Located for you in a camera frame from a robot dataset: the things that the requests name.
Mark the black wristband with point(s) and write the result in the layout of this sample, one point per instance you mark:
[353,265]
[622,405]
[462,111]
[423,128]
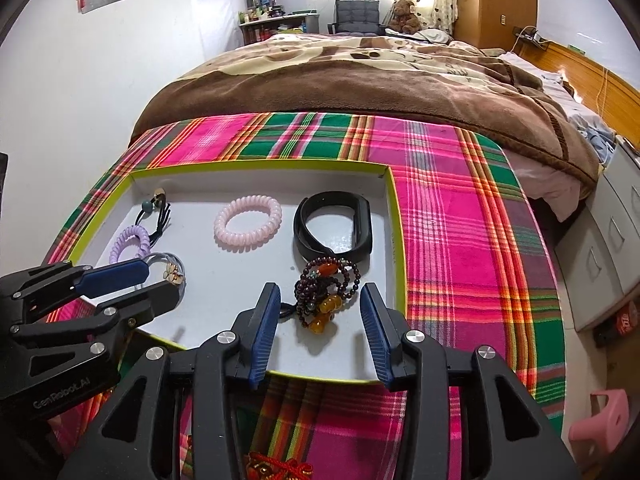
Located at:
[360,220]

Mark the blue cloth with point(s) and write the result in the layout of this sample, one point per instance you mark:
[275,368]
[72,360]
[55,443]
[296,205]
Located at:
[600,135]

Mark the pale pink bedsheet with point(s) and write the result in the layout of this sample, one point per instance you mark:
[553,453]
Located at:
[550,185]

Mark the brown teddy bear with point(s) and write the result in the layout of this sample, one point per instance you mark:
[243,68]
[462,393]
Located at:
[404,17]

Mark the wooden headboard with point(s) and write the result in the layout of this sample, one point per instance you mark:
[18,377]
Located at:
[590,75]

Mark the grey drawer cabinet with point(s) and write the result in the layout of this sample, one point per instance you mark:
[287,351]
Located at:
[605,240]

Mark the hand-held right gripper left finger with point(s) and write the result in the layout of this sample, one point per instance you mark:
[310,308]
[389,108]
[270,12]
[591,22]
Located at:
[262,330]

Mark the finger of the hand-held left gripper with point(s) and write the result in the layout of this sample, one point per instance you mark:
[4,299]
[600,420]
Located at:
[115,276]
[160,295]

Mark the cluttered desk with bottles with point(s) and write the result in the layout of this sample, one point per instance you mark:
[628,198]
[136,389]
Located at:
[272,20]

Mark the grey chair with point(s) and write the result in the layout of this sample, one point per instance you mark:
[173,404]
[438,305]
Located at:
[356,16]

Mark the pink plaid cloth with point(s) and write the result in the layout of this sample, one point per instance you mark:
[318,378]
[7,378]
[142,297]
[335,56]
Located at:
[475,260]

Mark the red knot ornament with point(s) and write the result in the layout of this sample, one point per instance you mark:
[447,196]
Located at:
[275,467]

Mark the wooden wardrobe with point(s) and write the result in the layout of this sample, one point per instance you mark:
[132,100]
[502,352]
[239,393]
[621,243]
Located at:
[495,0]

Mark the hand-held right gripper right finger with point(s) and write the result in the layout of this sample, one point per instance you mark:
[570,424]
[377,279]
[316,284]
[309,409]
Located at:
[376,335]

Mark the white bedding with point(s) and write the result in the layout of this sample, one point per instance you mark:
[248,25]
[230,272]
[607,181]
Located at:
[550,82]

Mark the pink stool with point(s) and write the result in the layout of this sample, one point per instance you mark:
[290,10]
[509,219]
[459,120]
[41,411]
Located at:
[600,425]

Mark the yellow-green cardboard box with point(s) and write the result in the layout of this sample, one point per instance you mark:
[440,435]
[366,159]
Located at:
[240,280]

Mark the brown patterned blanket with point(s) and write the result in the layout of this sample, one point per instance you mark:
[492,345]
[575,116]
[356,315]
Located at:
[350,80]

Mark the white power strip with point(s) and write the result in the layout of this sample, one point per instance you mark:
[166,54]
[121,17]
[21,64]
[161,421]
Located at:
[531,36]

